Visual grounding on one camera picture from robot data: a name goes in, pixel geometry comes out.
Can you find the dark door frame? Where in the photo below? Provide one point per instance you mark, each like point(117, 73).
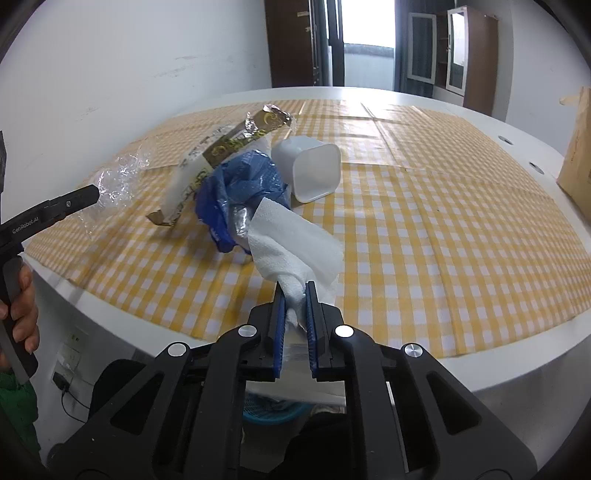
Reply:
point(336, 41)

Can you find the brown wardrobe with white doors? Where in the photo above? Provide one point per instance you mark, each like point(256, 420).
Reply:
point(478, 60)

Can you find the cardboard box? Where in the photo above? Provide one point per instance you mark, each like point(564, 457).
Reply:
point(577, 166)

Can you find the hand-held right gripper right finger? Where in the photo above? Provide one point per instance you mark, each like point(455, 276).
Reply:
point(312, 325)

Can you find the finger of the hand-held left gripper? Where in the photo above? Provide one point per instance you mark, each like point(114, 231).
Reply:
point(78, 199)

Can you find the person's green-sleeved left forearm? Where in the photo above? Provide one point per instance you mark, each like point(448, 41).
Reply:
point(16, 406)

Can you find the white paper towel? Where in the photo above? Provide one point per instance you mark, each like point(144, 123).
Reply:
point(291, 251)

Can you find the blue plastic basket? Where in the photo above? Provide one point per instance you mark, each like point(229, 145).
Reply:
point(272, 410)

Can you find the clear plastic wrap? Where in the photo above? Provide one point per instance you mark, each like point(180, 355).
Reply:
point(117, 180)

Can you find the plain brown wooden cabinet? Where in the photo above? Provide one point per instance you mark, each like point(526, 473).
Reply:
point(291, 41)

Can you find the brown gold snack wrapper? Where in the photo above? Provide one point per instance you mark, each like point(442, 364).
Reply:
point(221, 147)

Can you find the white wall socket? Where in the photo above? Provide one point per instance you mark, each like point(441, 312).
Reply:
point(75, 339)
point(69, 359)

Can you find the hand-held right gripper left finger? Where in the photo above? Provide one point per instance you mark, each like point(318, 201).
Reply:
point(278, 325)

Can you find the white plastic container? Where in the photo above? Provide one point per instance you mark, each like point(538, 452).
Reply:
point(314, 168)

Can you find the blue plastic bag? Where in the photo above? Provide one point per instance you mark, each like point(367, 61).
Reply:
point(235, 194)

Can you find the person's left hand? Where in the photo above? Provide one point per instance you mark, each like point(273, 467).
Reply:
point(25, 314)

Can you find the yellow checked tablecloth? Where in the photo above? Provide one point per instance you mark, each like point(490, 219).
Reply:
point(415, 230)

